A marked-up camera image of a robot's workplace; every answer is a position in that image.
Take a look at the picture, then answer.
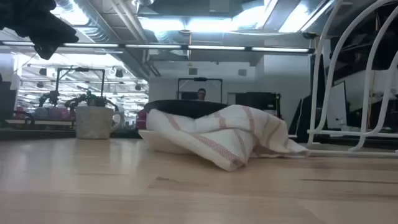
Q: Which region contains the grey ceramic mug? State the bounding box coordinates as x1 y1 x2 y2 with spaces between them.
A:
75 105 123 140

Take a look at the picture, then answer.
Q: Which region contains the white wire dish rack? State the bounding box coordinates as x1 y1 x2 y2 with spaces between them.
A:
306 0 398 158

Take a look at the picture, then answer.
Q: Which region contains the long ceiling light bar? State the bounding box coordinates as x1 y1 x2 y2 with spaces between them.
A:
0 40 315 54

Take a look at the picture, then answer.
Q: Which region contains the white towel with red stripes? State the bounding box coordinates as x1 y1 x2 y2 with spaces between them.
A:
146 104 310 172

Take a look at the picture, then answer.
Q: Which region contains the black monitor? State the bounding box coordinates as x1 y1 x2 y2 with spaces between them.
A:
235 91 281 119

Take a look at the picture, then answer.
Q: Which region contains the black robot rig frame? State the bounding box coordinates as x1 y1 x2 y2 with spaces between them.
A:
55 67 106 101
177 77 223 103

